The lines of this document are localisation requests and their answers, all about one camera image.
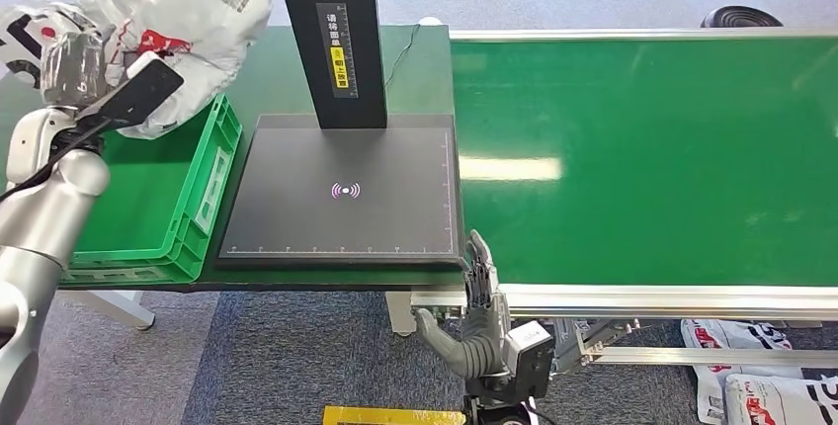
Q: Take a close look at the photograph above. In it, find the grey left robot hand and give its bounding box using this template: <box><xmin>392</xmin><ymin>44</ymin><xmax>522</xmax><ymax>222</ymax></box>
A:
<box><xmin>39</xmin><ymin>29</ymin><xmax>111</xmax><ymax>109</ymax></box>

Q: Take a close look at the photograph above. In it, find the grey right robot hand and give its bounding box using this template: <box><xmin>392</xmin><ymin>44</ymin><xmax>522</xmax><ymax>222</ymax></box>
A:
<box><xmin>415</xmin><ymin>229</ymin><xmax>512</xmax><ymax>382</ymax></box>

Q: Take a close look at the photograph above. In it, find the white package with round logo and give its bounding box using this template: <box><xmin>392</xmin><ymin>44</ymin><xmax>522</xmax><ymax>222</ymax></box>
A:
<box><xmin>0</xmin><ymin>0</ymin><xmax>273</xmax><ymax>141</ymax></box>

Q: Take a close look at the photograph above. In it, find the white printed floor package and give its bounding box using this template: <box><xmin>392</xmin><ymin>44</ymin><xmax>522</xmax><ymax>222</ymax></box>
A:
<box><xmin>680</xmin><ymin>318</ymin><xmax>806</xmax><ymax>423</ymax></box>
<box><xmin>724</xmin><ymin>375</ymin><xmax>838</xmax><ymax>425</ymax></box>

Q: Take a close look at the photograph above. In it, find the green conveyor belt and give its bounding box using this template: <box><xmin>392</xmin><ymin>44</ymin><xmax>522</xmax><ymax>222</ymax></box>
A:
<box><xmin>450</xmin><ymin>36</ymin><xmax>838</xmax><ymax>289</ymax></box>

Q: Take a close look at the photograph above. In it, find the white table leg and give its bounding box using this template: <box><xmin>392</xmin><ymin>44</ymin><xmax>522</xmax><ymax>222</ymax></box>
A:
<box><xmin>385</xmin><ymin>291</ymin><xmax>418</xmax><ymax>339</ymax></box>
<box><xmin>65</xmin><ymin>290</ymin><xmax>157</xmax><ymax>332</ymax></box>

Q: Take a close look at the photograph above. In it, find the yellow floor marker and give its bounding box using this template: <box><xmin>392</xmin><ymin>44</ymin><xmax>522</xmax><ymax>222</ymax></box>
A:
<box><xmin>321</xmin><ymin>405</ymin><xmax>467</xmax><ymax>425</ymax></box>

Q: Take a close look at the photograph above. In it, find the green plastic crate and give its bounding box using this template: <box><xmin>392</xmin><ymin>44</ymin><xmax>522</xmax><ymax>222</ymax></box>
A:
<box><xmin>61</xmin><ymin>93</ymin><xmax>243</xmax><ymax>287</ymax></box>

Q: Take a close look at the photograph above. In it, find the dark green table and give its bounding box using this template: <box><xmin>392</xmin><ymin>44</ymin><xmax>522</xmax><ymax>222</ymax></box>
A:
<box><xmin>0</xmin><ymin>24</ymin><xmax>467</xmax><ymax>293</ymax></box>

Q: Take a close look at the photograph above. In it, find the black and yellow column label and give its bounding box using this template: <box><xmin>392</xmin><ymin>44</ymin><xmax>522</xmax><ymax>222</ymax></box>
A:
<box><xmin>315</xmin><ymin>2</ymin><xmax>359</xmax><ymax>99</ymax></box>

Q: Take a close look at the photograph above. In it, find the black round ribbed object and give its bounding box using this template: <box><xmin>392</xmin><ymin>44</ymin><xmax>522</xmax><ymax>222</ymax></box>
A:
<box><xmin>700</xmin><ymin>5</ymin><xmax>785</xmax><ymax>29</ymax></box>

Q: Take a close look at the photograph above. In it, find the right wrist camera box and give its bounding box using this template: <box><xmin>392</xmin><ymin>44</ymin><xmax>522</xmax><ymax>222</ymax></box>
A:
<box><xmin>504</xmin><ymin>320</ymin><xmax>556</xmax><ymax>397</ymax></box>

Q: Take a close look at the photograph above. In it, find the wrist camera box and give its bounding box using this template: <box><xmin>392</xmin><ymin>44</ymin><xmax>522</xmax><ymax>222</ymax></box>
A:
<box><xmin>75</xmin><ymin>50</ymin><xmax>185</xmax><ymax>136</ymax></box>
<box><xmin>504</xmin><ymin>320</ymin><xmax>556</xmax><ymax>397</ymax></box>

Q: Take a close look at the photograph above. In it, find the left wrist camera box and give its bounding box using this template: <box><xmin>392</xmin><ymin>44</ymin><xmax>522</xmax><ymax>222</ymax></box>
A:
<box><xmin>75</xmin><ymin>50</ymin><xmax>185</xmax><ymax>136</ymax></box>

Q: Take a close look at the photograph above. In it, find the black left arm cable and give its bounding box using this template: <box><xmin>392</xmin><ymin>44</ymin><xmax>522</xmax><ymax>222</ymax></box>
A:
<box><xmin>0</xmin><ymin>124</ymin><xmax>90</xmax><ymax>204</ymax></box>

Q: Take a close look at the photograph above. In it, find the black scanner base plate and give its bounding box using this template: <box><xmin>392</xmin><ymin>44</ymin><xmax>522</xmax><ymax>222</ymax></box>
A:
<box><xmin>215</xmin><ymin>114</ymin><xmax>466</xmax><ymax>271</ymax></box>

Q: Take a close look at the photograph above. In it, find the aluminium conveyor frame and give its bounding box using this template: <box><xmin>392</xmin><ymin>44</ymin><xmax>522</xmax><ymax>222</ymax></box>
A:
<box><xmin>410</xmin><ymin>28</ymin><xmax>838</xmax><ymax>378</ymax></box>

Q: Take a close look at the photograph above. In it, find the thin black table cable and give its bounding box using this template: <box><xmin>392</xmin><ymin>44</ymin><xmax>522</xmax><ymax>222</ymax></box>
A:
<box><xmin>384</xmin><ymin>22</ymin><xmax>422</xmax><ymax>89</ymax></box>

